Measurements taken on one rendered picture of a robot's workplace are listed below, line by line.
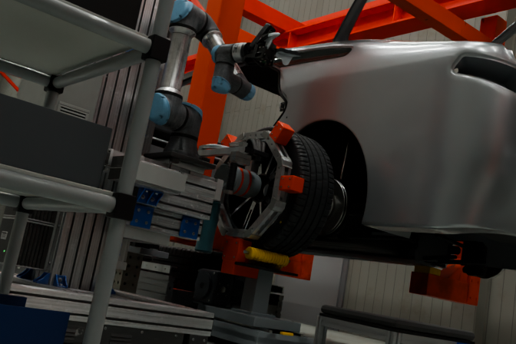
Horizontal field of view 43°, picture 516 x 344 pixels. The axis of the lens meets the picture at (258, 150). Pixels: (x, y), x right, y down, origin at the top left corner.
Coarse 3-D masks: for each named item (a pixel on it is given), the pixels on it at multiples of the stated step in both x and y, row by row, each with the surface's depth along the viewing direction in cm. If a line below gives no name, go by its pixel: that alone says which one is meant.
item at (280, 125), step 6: (276, 126) 319; (282, 126) 316; (288, 126) 321; (276, 132) 318; (282, 132) 316; (288, 132) 317; (276, 138) 317; (282, 138) 318; (288, 138) 319; (282, 144) 320
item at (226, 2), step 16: (208, 0) 387; (224, 0) 375; (240, 0) 383; (224, 16) 375; (240, 16) 382; (224, 32) 374; (208, 64) 367; (192, 80) 376; (208, 80) 365; (192, 96) 371; (208, 96) 365; (224, 96) 372; (208, 112) 364; (208, 128) 364; (208, 176) 362; (176, 240) 347; (192, 240) 353
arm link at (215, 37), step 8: (208, 16) 278; (208, 24) 277; (208, 32) 276; (216, 32) 277; (200, 40) 279; (208, 40) 276; (216, 40) 274; (208, 48) 276; (240, 72) 264; (240, 88) 257; (248, 88) 260; (240, 96) 260; (248, 96) 262
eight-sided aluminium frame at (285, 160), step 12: (252, 132) 334; (264, 132) 325; (276, 144) 317; (228, 156) 344; (276, 156) 313; (288, 156) 315; (216, 168) 349; (276, 168) 311; (288, 168) 311; (276, 180) 308; (276, 192) 306; (276, 204) 305; (264, 216) 308; (276, 216) 309; (228, 228) 327; (252, 228) 313; (264, 228) 312
